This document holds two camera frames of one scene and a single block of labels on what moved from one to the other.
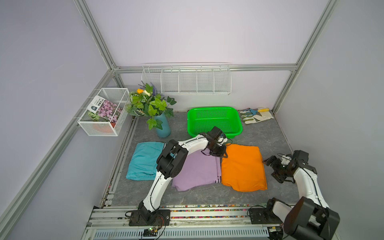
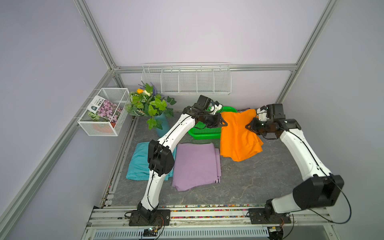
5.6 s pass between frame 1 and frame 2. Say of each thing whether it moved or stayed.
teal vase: stayed
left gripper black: moved
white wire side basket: stayed
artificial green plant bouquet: stayed
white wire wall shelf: stayed
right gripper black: moved
